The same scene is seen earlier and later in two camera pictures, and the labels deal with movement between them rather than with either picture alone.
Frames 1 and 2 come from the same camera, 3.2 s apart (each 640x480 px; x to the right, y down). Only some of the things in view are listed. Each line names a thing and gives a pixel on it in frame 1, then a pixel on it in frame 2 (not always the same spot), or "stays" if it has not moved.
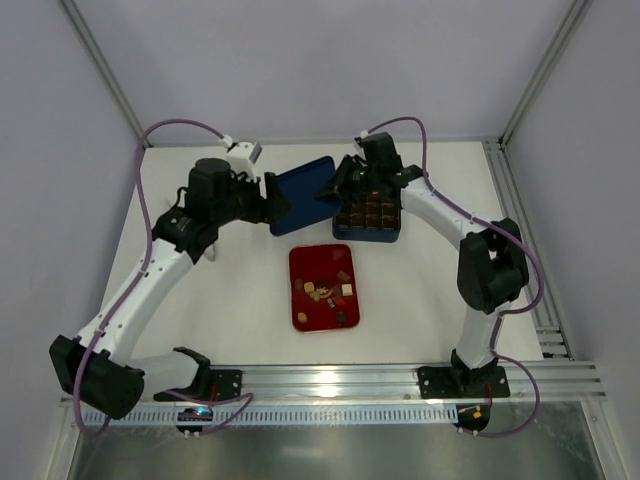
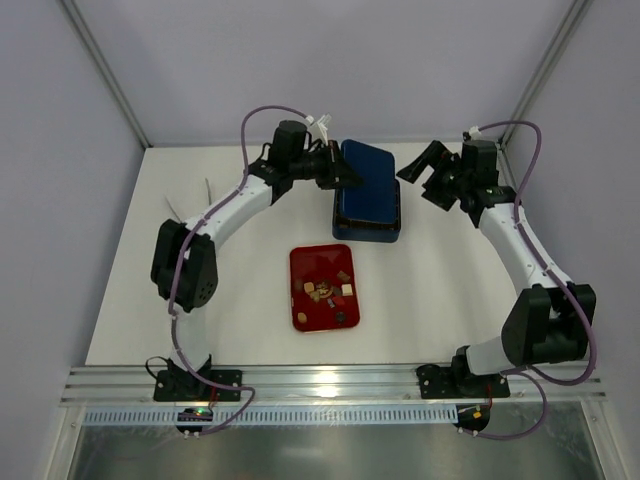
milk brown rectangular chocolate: x=343 y=275 stays
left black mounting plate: x=223 y=384 stays
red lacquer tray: x=324 y=288 stays
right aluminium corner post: x=572 y=20 stays
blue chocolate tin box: x=375 y=219 stays
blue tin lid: x=300 y=185 -> x=374 y=198
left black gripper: x=269 y=197 -> x=329 y=167
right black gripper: x=353 y=175 -> x=440 y=176
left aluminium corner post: x=103 y=63 stays
